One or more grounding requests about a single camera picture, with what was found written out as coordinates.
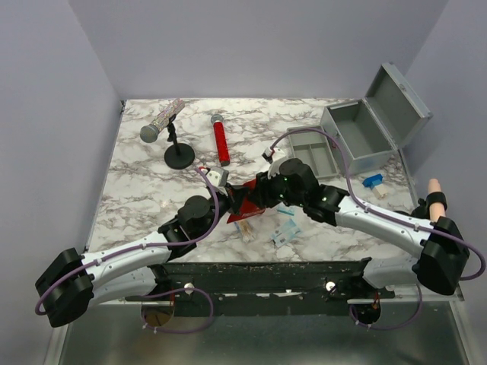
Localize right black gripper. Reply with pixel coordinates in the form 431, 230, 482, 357
246, 165, 306, 210

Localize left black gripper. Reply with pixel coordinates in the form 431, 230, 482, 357
196, 182, 250, 240

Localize red first aid pouch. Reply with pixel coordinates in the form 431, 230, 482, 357
225, 179, 266, 224

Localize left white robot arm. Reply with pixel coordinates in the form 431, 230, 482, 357
34, 183, 250, 328

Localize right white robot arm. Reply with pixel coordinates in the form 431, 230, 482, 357
249, 158, 469, 298

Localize teal gauze dressing packet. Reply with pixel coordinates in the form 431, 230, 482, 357
276, 205, 295, 216

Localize cotton swab pack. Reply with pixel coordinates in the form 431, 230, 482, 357
234, 221, 256, 243

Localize grey plastic tray insert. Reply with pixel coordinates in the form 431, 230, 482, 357
287, 131, 339, 180

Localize blue white bandage packets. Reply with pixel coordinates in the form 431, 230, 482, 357
271, 218, 301, 248

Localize blue white small box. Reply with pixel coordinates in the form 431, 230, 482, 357
362, 173, 387, 199

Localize red glitter microphone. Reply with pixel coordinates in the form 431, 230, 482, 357
211, 114, 230, 167

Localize grey metal case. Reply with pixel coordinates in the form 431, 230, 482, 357
320, 62, 433, 175

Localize silver glitter microphone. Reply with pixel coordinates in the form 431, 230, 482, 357
139, 99, 186, 144

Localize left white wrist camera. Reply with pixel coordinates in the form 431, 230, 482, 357
206, 167, 229, 189

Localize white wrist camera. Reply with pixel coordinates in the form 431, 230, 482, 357
262, 148, 288, 179
206, 167, 229, 189

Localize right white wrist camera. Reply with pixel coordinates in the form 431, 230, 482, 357
262, 148, 288, 179

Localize black mounting rail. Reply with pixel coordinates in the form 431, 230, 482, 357
78, 260, 444, 316

